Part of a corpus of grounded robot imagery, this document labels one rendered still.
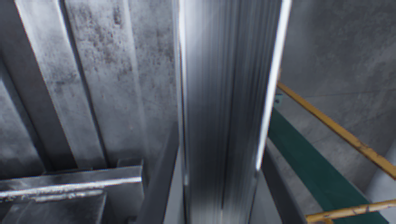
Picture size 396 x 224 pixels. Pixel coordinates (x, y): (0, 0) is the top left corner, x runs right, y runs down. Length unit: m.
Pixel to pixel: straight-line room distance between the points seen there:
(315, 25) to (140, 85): 1.06
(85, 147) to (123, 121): 0.06
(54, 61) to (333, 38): 1.22
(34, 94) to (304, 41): 1.11
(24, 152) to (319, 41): 1.20
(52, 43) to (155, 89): 0.11
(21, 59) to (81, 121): 0.08
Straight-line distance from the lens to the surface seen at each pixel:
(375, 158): 0.73
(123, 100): 0.25
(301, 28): 1.17
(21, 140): 0.31
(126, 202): 0.28
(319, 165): 0.81
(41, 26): 0.24
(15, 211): 0.30
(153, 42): 0.23
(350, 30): 1.35
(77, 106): 0.26
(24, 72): 0.28
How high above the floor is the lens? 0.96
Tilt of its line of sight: 59 degrees down
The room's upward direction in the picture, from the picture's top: 162 degrees clockwise
